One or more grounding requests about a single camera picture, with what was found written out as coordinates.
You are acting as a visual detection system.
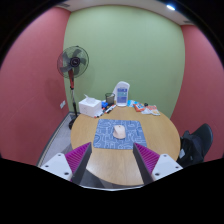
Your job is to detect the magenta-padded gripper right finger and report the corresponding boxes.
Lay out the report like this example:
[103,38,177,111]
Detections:
[133,142,184,186]

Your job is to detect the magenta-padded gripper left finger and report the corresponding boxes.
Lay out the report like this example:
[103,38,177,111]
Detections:
[39,142,94,186]

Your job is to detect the beige computer mouse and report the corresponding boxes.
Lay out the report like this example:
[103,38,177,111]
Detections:
[112,124,127,140]

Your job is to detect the blue patterned mouse pad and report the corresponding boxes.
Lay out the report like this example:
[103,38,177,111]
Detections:
[92,118,148,151]

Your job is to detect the white orange snack packet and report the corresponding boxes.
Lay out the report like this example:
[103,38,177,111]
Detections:
[141,105,162,117]

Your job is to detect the whiteboard marker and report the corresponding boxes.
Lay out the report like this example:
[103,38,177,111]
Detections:
[103,103,118,115]
[94,109,105,119]

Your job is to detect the white tissue box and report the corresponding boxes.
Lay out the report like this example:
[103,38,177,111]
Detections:
[78,94,103,118]

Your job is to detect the blue snack packet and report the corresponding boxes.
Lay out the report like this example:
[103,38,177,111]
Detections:
[126,99,138,108]

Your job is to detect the dark mesh pen cup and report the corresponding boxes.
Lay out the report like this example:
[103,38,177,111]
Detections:
[105,92,116,105]

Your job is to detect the black standing fan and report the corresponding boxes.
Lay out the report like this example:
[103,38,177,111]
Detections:
[56,45,90,131]

